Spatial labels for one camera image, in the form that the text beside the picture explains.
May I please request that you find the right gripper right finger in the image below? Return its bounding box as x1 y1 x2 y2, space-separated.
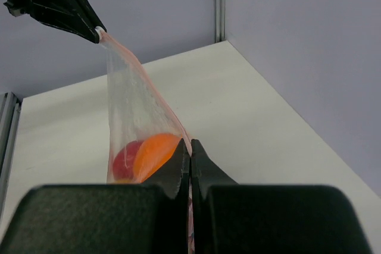
190 139 371 253

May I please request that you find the clear pink-dotted zip bag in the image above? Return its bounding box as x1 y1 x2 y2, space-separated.
100 31 195 253

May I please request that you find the orange fruit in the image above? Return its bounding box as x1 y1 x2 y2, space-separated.
133 133 181 183

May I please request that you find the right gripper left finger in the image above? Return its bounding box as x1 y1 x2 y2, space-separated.
1 141 189 253

